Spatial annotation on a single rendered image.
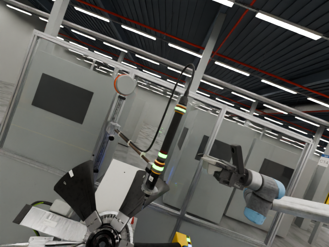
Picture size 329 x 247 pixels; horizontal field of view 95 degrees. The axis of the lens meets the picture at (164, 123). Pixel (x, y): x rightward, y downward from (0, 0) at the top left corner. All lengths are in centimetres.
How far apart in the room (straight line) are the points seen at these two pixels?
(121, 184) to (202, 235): 97
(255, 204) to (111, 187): 78
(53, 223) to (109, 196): 28
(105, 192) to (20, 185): 98
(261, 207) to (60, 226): 88
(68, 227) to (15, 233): 117
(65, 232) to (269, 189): 90
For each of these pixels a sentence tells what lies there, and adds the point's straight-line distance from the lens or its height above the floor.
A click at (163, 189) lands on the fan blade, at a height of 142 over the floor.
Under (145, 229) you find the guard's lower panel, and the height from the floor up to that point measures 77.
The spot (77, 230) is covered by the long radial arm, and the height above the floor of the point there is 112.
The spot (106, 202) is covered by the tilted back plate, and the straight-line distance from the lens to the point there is 106.
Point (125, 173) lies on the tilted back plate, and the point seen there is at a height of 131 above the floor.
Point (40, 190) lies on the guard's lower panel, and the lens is 180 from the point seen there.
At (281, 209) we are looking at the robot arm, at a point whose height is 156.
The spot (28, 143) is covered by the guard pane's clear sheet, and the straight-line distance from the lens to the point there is 176.
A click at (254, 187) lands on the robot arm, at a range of 74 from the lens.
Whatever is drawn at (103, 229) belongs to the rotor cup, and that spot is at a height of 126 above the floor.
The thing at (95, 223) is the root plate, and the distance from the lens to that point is 82.
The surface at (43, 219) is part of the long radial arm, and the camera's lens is 99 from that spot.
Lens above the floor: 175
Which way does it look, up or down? 2 degrees down
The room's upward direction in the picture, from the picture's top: 21 degrees clockwise
